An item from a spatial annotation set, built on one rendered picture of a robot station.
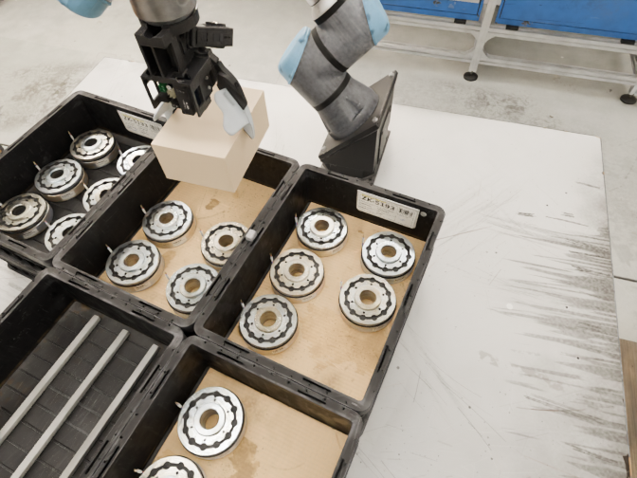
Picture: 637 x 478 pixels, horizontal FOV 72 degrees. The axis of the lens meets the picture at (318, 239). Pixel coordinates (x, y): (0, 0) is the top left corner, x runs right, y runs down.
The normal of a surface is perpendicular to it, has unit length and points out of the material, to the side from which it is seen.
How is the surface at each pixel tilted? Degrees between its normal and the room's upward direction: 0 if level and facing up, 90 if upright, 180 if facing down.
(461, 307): 0
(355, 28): 73
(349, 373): 0
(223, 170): 90
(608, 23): 90
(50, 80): 0
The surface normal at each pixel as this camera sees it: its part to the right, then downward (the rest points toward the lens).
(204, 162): -0.29, 0.80
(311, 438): -0.04, -0.56
